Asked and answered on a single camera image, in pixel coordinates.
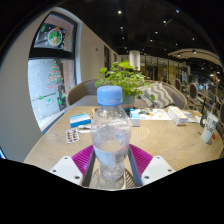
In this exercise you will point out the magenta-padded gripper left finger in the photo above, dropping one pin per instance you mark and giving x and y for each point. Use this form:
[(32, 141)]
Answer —
[(83, 160)]

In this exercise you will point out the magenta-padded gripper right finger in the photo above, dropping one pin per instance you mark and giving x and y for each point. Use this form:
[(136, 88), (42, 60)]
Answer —
[(141, 160)]

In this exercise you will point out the clear water bottle blue cap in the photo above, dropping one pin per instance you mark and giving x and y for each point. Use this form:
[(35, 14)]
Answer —
[(110, 133)]

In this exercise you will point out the pill blister pack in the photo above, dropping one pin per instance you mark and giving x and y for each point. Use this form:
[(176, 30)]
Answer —
[(72, 135)]

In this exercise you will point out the blue white carton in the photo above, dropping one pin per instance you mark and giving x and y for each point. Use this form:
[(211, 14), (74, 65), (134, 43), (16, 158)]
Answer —
[(80, 120)]

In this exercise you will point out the small light blue box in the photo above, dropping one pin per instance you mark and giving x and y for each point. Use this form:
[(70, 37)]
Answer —
[(135, 119)]

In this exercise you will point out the printed paper leaflet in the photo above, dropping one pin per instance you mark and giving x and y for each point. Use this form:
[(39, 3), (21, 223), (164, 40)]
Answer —
[(155, 115)]

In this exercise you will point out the white orange box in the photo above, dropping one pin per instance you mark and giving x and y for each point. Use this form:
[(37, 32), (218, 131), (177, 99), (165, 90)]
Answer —
[(177, 115)]

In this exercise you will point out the grey white chevron cushion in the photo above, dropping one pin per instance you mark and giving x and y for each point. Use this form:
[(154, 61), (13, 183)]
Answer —
[(160, 95)]

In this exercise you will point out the grey upholstered sofa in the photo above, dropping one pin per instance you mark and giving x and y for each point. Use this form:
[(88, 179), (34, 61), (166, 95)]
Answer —
[(81, 91)]

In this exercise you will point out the white mug with black print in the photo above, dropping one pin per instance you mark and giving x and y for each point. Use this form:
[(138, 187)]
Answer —
[(209, 128)]

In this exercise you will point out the flat round red coaster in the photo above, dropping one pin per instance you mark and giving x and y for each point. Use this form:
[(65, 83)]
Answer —
[(213, 136)]

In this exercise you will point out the green potted plant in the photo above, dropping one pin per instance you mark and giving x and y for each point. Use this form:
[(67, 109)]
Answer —
[(123, 78)]

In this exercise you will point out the group of dining chairs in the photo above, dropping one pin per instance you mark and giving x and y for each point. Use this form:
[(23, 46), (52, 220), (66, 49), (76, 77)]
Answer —
[(193, 91)]

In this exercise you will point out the group of ceiling lights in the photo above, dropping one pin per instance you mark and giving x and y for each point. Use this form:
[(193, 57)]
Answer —
[(119, 12)]

